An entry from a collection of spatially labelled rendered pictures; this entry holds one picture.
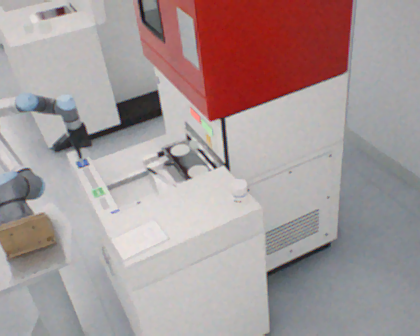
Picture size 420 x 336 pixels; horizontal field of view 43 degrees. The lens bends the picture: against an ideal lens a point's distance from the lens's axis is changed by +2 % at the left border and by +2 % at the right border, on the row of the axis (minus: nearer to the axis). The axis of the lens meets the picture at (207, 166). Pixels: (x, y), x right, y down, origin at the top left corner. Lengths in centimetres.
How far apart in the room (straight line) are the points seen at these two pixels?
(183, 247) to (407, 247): 171
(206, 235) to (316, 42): 98
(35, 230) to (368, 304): 182
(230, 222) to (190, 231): 17
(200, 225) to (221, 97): 56
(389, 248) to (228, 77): 168
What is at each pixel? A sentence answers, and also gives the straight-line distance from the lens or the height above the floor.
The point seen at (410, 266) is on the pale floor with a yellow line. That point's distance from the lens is 337.
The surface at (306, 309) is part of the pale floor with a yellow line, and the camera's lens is 309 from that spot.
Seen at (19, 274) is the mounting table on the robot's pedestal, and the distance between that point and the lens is 244.
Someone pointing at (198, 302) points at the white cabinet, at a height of 57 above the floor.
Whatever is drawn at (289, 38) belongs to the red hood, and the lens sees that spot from 235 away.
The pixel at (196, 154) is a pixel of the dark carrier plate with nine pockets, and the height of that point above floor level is 90.
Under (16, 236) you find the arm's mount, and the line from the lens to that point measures 245.
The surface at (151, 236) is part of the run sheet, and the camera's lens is 217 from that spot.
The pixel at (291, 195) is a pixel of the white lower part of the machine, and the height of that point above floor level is 59.
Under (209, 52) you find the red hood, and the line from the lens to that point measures 216.
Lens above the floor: 248
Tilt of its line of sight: 38 degrees down
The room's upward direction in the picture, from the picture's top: 8 degrees counter-clockwise
